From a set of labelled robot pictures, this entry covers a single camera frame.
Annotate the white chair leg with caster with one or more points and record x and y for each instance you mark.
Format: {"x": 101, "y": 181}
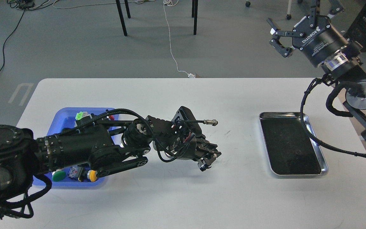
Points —
{"x": 291, "y": 3}

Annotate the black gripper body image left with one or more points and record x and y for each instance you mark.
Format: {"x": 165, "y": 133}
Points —
{"x": 186, "y": 150}

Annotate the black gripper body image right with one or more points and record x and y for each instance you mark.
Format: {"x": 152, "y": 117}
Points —
{"x": 320, "y": 42}

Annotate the blue plastic tray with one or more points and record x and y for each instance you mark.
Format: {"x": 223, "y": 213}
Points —
{"x": 62, "y": 127}

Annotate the silver metal tray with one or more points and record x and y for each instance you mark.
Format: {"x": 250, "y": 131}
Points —
{"x": 290, "y": 151}

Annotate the light green switch block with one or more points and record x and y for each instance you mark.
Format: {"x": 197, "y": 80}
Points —
{"x": 82, "y": 115}

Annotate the yellow push button switch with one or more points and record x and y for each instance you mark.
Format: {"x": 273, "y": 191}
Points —
{"x": 79, "y": 173}

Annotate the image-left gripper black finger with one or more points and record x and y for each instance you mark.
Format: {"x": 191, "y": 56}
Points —
{"x": 206, "y": 149}
{"x": 205, "y": 162}

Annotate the black robot arm image left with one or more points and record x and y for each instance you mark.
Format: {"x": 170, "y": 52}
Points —
{"x": 114, "y": 141}

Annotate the black table legs left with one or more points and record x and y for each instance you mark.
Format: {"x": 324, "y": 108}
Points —
{"x": 121, "y": 16}

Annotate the green push button switch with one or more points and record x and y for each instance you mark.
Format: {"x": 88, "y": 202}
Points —
{"x": 58, "y": 175}

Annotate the black table legs right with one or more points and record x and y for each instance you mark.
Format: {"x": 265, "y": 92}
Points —
{"x": 194, "y": 14}

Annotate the black table legs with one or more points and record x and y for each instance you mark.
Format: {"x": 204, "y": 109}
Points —
{"x": 121, "y": 16}
{"x": 194, "y": 14}

